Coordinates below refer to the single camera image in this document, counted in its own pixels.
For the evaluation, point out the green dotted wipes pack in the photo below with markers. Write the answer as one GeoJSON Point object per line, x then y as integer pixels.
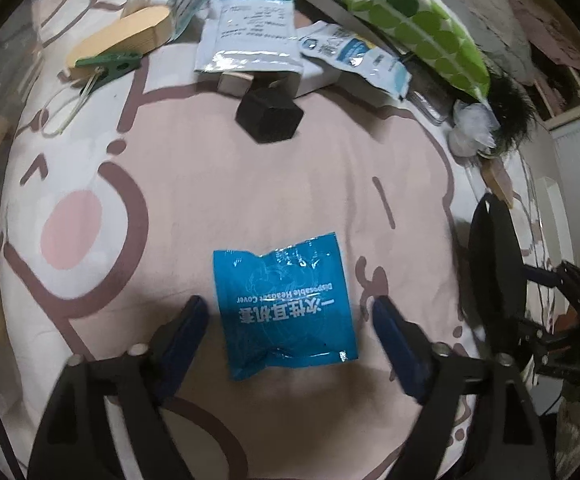
{"type": "Point", "coordinates": [419, 25]}

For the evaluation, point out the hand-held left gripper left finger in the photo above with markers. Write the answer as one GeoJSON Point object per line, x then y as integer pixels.
{"type": "Point", "coordinates": [185, 340]}

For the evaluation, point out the silver foil pouch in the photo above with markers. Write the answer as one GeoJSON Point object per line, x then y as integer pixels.
{"type": "Point", "coordinates": [250, 30]}

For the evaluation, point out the blue white pouch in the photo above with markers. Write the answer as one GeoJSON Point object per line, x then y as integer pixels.
{"type": "Point", "coordinates": [354, 52]}

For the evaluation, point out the green clip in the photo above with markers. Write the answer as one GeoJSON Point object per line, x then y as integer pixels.
{"type": "Point", "coordinates": [110, 62]}

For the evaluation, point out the pile of clothes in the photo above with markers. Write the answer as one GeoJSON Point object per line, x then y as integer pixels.
{"type": "Point", "coordinates": [549, 30]}

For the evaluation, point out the white mesh pouf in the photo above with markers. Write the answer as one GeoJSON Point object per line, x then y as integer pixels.
{"type": "Point", "coordinates": [472, 127]}

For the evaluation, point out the clear plastic case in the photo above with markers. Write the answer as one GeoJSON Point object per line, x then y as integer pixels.
{"type": "Point", "coordinates": [427, 107]}

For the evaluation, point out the white flat box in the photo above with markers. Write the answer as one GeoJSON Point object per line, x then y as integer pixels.
{"type": "Point", "coordinates": [317, 82]}

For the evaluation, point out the small pale block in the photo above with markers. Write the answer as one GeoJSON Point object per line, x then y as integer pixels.
{"type": "Point", "coordinates": [234, 84]}

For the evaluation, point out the blue foil packet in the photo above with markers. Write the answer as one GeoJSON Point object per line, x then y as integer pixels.
{"type": "Point", "coordinates": [285, 305]}

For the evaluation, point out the beige bed sheet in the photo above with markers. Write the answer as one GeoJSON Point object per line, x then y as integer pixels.
{"type": "Point", "coordinates": [494, 10]}

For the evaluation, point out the black book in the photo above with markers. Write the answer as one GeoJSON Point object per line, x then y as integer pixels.
{"type": "Point", "coordinates": [330, 2]}

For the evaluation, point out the wooden oval case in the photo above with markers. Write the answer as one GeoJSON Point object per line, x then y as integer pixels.
{"type": "Point", "coordinates": [125, 35]}

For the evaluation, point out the wooden block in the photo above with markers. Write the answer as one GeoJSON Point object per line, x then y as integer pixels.
{"type": "Point", "coordinates": [497, 175]}

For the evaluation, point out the black feather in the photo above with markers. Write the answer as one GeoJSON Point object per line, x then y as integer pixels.
{"type": "Point", "coordinates": [512, 110]}

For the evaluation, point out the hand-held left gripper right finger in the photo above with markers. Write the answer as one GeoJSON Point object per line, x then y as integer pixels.
{"type": "Point", "coordinates": [399, 345]}

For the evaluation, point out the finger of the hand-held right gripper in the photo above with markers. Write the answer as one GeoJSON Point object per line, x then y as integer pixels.
{"type": "Point", "coordinates": [539, 276]}
{"type": "Point", "coordinates": [507, 280]}

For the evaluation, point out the closet shelf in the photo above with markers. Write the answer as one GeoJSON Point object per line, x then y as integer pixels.
{"type": "Point", "coordinates": [569, 80]}

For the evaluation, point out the black cube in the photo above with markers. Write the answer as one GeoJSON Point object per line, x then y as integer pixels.
{"type": "Point", "coordinates": [270, 115]}

